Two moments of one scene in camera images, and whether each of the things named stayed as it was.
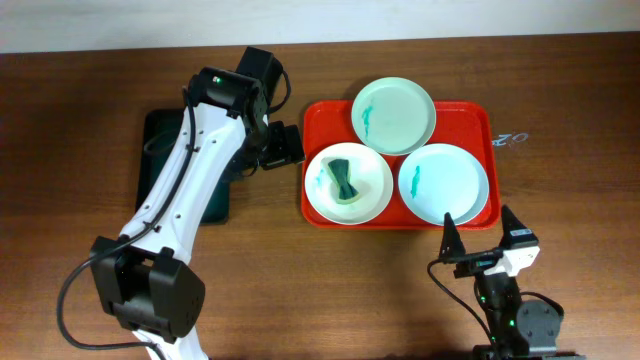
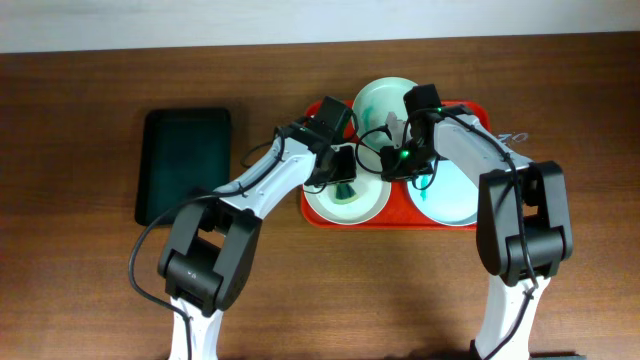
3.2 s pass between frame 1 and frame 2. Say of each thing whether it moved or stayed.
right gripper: moved
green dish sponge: stayed
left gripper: moved
